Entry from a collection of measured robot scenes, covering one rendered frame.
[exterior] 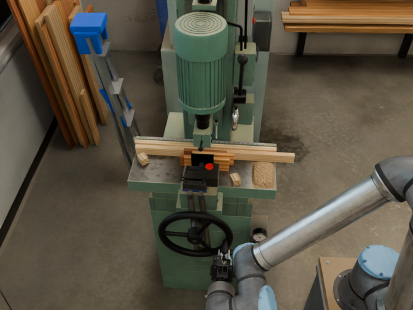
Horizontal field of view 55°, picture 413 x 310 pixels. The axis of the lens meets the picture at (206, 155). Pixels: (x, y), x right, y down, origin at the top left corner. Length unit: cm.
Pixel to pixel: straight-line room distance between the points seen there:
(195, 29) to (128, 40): 289
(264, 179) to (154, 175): 45
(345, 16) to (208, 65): 238
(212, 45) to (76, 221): 175
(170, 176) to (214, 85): 45
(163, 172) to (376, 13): 251
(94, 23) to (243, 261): 144
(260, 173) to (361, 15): 227
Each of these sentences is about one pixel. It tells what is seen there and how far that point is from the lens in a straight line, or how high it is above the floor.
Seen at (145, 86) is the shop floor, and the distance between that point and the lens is 370.
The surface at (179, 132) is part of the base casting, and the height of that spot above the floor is 80.
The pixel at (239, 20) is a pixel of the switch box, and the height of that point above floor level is 138.
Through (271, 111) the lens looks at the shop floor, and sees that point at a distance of 340.
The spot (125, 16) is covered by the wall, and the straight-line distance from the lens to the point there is 406.
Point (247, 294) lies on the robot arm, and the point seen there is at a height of 101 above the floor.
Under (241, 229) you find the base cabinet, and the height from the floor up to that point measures 62.
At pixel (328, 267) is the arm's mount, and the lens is 182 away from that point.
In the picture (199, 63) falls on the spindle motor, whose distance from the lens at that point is 132.
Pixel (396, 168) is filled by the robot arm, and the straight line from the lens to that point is 108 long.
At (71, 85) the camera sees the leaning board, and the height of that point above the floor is 55.
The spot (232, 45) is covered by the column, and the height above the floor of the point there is 133.
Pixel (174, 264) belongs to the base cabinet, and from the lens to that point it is 212.
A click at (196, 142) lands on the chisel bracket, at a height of 103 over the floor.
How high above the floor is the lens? 211
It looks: 45 degrees down
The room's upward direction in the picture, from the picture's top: 1 degrees counter-clockwise
